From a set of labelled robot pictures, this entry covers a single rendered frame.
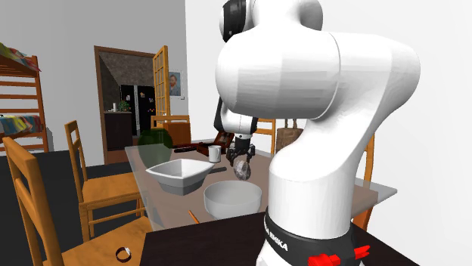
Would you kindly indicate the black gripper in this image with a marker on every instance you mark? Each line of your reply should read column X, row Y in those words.
column 242, row 143

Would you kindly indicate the grey speckled stone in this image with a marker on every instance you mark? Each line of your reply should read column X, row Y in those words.
column 242, row 171

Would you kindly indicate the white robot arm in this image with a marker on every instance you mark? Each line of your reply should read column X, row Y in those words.
column 306, row 92

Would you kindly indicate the white mug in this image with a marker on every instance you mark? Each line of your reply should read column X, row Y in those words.
column 214, row 154

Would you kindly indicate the brown open wooden box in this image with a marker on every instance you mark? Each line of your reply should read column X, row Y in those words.
column 217, row 141

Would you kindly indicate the wooden chair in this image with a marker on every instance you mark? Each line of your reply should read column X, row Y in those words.
column 179, row 127
column 266, row 129
column 368, row 167
column 107, row 248
column 107, row 186

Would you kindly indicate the white round bowl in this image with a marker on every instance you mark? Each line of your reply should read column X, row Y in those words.
column 232, row 200

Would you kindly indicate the brown wicker basket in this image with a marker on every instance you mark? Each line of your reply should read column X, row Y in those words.
column 288, row 138

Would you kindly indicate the black remote control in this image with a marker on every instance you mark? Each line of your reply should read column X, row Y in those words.
column 185, row 149

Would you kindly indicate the white square bowl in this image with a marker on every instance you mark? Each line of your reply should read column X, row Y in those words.
column 180, row 173

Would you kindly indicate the orange pencil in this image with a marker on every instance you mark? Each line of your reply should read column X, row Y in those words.
column 193, row 216

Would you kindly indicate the glass top dining table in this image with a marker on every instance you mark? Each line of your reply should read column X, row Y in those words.
column 173, row 208

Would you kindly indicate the green translucent round vase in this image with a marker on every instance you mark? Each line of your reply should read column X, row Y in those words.
column 155, row 145

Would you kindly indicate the dark robot stand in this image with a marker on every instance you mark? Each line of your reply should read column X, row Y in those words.
column 199, row 243

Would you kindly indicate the wooden glazed door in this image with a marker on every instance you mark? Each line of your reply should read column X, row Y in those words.
column 161, row 84

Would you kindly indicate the black refrigerator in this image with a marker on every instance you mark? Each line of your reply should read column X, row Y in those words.
column 142, row 107

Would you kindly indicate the dark kitchen counter with plant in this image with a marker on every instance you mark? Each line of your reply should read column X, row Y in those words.
column 118, row 129

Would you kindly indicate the wooden bunk bed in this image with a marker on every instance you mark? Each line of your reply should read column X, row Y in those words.
column 22, row 99

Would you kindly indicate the framed portrait wall picture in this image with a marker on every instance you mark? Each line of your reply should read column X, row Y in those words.
column 174, row 84

